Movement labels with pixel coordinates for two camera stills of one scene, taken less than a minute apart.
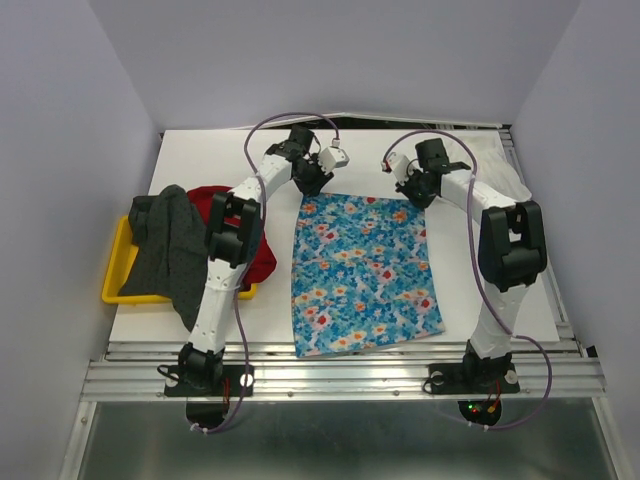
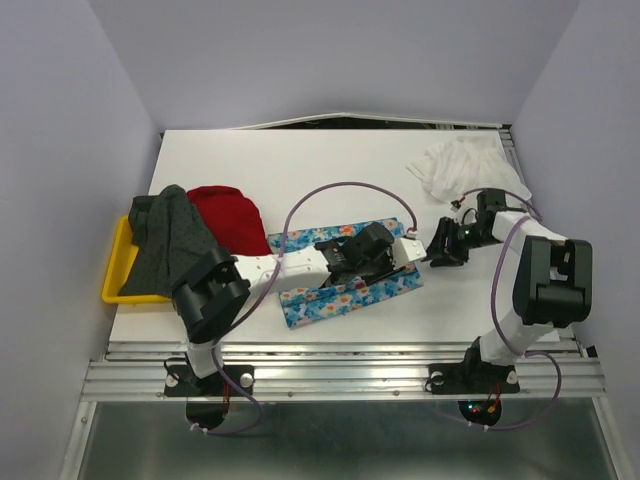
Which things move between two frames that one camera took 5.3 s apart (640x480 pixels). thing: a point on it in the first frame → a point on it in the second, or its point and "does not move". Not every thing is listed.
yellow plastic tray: x=120 y=269 does not move
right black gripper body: x=414 y=190 → x=469 y=237
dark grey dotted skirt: x=171 y=233 does not move
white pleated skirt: x=494 y=170 does not move
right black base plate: x=461 y=378 does not move
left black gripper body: x=312 y=176 → x=368 y=270
